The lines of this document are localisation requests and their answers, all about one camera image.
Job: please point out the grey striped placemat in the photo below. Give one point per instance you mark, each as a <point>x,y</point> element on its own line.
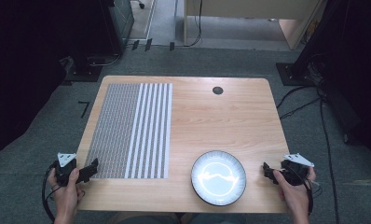
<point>127,130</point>

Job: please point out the dark green cabinet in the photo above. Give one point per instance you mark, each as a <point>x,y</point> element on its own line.
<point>123,18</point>

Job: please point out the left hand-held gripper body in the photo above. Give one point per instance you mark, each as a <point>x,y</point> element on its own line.
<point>64,172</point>

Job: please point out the black metal stand base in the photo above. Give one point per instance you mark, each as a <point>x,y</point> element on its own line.
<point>291,74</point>
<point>84,73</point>

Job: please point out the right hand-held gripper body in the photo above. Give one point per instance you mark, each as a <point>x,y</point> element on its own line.
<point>295,174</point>

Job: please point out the person's right hand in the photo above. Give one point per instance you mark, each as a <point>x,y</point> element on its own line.
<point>295,196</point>

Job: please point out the person's left hand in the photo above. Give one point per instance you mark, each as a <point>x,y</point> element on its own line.
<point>65,199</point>

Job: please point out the white plate with dark rim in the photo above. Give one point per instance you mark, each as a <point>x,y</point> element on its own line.
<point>218,178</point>

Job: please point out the dark curtain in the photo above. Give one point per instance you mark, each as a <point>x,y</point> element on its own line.
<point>25,62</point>
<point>351,68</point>

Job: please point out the light wooden desk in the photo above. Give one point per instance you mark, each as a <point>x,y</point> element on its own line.
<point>252,7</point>

